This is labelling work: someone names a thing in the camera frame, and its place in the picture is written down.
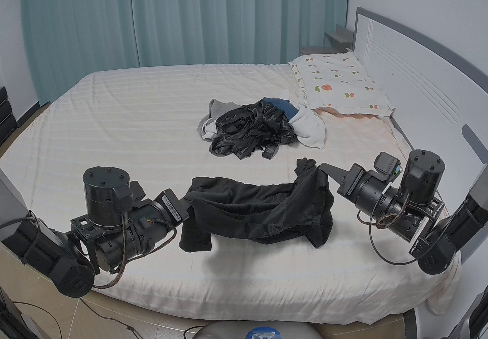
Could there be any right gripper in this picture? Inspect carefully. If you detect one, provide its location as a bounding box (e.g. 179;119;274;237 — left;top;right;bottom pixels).
339;164;405;222

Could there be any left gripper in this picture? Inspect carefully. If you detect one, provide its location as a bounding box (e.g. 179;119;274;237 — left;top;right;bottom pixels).
93;188;190;273

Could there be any black T-shirt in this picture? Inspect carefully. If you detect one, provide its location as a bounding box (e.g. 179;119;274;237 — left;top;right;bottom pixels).
179;158;334;253

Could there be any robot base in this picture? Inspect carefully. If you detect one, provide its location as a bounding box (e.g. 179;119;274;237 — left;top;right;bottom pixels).
191;322;325;339

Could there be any bed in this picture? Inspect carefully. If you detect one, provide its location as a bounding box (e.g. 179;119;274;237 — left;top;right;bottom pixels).
0;7;488;325

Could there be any pile of clothes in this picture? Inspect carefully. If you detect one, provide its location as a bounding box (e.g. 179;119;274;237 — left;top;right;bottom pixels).
198;97;328;161

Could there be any white printed pillow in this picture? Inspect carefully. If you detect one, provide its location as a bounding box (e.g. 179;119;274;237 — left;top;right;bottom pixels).
288;51;393;117

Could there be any grey bedside table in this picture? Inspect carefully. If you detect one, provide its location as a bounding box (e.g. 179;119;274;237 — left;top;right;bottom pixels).
300;24;357;56

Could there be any black chest of drawers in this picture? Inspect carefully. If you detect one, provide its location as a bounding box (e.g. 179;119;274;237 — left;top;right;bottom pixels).
0;87;19;145

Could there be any blue-green curtain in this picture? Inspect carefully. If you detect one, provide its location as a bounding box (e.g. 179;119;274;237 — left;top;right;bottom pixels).
21;0;140;103
130;0;349;65

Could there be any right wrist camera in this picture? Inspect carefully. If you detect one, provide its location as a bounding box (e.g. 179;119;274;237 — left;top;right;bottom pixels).
374;152;403;182

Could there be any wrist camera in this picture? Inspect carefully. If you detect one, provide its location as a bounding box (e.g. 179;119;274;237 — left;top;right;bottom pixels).
374;152;403;182
129;180;146;203

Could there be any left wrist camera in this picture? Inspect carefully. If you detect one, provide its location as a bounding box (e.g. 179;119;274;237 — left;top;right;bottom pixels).
129;180;146;203

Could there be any black cable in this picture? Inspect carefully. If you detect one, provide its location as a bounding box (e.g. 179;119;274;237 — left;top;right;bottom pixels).
76;296;134;330
358;212;420;266
93;229;178;290

